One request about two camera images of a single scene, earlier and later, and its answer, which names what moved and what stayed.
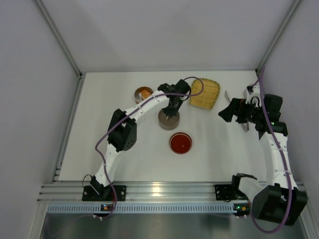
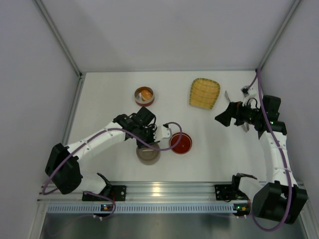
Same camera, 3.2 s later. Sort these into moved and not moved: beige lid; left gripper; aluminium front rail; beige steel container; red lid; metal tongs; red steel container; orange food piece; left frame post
Moved: beige steel container; left gripper; beige lid
Not moved: red lid; aluminium front rail; orange food piece; metal tongs; left frame post; red steel container
